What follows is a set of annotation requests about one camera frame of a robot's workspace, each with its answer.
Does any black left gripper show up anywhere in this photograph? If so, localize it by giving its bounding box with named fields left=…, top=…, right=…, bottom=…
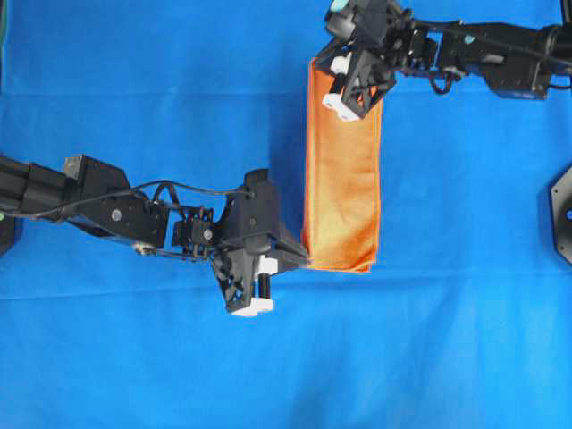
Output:
left=172, top=168, right=310, bottom=317

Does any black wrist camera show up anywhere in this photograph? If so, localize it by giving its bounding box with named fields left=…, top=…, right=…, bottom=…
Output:
left=325, top=1, right=370, bottom=44
left=244, top=169, right=280, bottom=211

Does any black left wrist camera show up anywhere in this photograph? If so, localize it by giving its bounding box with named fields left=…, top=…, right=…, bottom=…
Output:
left=244, top=169, right=280, bottom=211

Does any blue table cloth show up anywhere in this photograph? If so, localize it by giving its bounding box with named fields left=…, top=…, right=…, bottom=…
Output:
left=1, top=1, right=571, bottom=428

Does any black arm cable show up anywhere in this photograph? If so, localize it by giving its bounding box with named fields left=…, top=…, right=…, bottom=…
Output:
left=401, top=8, right=572, bottom=66
left=26, top=178, right=251, bottom=223

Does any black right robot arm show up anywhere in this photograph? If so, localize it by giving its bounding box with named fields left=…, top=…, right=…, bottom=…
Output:
left=314, top=1, right=571, bottom=122

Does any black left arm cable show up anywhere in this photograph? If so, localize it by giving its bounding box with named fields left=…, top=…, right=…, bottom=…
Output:
left=26, top=178, right=251, bottom=223

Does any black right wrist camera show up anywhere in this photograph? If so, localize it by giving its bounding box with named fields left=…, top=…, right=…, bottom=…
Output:
left=325, top=1, right=370, bottom=44

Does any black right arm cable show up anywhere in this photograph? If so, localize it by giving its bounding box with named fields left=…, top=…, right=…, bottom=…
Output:
left=401, top=8, right=572, bottom=66

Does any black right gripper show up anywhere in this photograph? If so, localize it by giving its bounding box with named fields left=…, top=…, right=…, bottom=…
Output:
left=312, top=1, right=441, bottom=122

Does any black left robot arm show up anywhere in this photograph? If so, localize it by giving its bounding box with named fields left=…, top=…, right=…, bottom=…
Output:
left=1, top=155, right=310, bottom=316

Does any orange towel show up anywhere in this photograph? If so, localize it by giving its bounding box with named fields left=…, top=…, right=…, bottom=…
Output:
left=301, top=63, right=383, bottom=273

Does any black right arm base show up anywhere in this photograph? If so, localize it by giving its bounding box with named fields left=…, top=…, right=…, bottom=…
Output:
left=549, top=166, right=571, bottom=265

